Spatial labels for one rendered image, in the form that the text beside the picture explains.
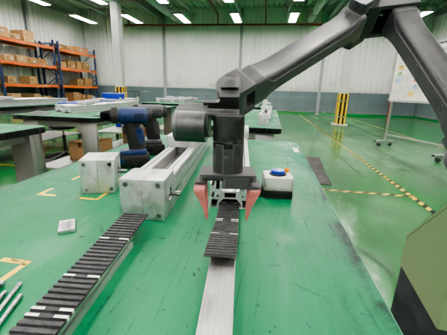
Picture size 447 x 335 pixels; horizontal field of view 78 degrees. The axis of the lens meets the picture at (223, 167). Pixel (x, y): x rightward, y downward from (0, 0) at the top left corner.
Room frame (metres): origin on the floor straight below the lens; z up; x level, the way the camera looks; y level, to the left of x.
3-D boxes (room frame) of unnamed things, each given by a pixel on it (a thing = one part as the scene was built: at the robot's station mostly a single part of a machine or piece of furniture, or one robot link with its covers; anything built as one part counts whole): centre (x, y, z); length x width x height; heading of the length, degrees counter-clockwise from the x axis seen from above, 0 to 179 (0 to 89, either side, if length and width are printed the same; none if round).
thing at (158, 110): (1.21, 0.36, 0.89); 0.20 x 0.08 x 0.22; 109
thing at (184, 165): (1.05, 0.15, 0.82); 0.80 x 0.10 x 0.09; 177
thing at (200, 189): (0.50, 0.02, 0.87); 0.07 x 0.07 x 0.09; 89
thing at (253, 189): (0.50, -0.03, 0.87); 0.07 x 0.07 x 0.09; 89
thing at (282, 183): (0.75, -0.15, 0.81); 0.10 x 0.08 x 0.06; 87
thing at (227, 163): (0.50, -0.01, 0.94); 0.10 x 0.07 x 0.07; 89
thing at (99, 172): (0.77, 0.34, 0.83); 0.11 x 0.10 x 0.10; 102
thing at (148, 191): (0.61, 0.16, 0.83); 0.12 x 0.09 x 0.10; 87
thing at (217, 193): (1.04, -0.04, 0.82); 0.80 x 0.10 x 0.09; 177
